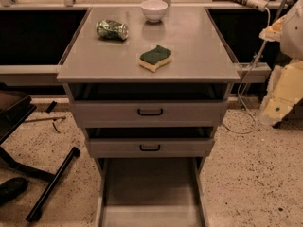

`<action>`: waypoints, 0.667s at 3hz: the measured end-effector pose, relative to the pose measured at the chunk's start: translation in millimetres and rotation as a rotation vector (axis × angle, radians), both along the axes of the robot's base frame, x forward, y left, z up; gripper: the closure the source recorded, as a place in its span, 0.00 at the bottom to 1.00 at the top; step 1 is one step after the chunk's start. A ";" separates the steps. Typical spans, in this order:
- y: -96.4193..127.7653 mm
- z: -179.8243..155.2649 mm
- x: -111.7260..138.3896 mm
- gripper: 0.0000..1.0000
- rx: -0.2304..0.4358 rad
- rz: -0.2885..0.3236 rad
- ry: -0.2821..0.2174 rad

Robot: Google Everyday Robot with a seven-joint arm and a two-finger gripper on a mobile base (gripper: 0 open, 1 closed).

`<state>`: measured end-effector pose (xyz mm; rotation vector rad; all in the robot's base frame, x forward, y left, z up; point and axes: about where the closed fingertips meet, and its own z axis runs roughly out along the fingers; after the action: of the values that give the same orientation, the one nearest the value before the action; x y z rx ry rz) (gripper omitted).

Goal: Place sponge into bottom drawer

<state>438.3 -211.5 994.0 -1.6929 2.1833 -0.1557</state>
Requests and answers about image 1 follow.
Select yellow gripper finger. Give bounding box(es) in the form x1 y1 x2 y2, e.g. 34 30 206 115
259 61 303 126
259 15 286 42

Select green and yellow sponge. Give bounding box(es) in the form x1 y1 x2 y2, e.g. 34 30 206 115
138 45 172 73

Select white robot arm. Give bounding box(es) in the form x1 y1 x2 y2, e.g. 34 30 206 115
259 0 303 126

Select grey drawer cabinet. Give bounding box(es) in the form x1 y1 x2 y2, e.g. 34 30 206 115
58 6 239 227

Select bottom grey drawer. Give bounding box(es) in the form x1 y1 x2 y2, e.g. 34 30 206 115
95 158 209 227

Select grey drawer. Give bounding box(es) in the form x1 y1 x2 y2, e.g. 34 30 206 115
69 83 227 128
95 158 209 227
85 127 214 158

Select top grey drawer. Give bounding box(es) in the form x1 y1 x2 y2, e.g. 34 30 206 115
69 83 227 128

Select middle grey drawer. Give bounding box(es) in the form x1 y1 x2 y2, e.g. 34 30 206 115
85 127 214 158

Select white ceramic bowl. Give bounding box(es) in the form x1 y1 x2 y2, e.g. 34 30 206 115
140 0 169 23

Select crushed green soda can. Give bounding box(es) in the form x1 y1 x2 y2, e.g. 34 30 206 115
96 20 129 41

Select black shoe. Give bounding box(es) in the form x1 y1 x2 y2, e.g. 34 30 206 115
0 177 28 205

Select white cable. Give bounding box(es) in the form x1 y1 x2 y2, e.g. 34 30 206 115
222 6 273 135

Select grey metal rail frame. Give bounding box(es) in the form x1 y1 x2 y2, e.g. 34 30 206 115
1 4 264 85

